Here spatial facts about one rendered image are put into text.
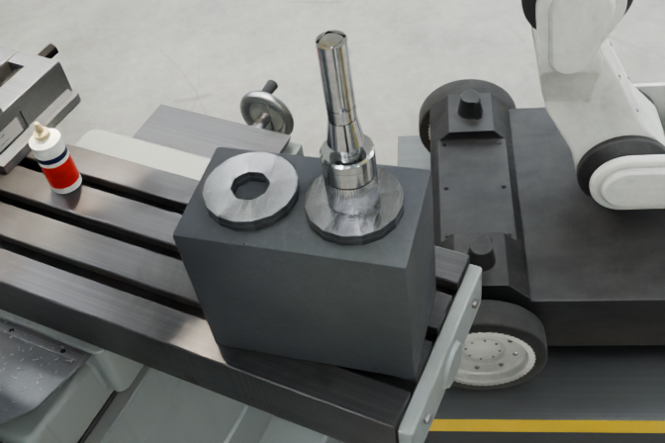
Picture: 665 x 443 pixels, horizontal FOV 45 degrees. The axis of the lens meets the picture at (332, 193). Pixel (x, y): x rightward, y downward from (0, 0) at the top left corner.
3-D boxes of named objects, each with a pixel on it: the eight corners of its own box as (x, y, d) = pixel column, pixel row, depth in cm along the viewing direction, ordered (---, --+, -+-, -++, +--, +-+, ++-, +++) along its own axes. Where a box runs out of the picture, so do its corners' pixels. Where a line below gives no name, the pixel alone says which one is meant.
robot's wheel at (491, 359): (540, 365, 138) (549, 297, 123) (543, 392, 134) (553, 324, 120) (422, 365, 140) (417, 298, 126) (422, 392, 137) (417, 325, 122)
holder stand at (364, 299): (251, 258, 95) (213, 134, 81) (436, 286, 90) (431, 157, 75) (215, 345, 88) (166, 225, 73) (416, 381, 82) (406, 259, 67)
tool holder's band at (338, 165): (381, 168, 67) (380, 160, 67) (326, 181, 67) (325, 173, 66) (368, 132, 71) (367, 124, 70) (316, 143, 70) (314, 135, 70)
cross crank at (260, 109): (256, 117, 167) (245, 72, 159) (307, 130, 163) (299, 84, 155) (218, 169, 158) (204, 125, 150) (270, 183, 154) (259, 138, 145)
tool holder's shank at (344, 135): (369, 156, 67) (356, 47, 59) (332, 164, 67) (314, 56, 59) (360, 131, 69) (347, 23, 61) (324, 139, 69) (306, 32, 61)
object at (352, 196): (385, 211, 71) (381, 168, 67) (333, 222, 71) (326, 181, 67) (372, 174, 74) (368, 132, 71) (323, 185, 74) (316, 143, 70)
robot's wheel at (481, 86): (514, 147, 173) (519, 74, 159) (516, 164, 170) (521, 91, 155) (420, 151, 176) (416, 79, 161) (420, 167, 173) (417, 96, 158)
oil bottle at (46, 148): (64, 170, 110) (34, 109, 102) (88, 177, 108) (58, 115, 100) (46, 191, 107) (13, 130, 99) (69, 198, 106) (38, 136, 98)
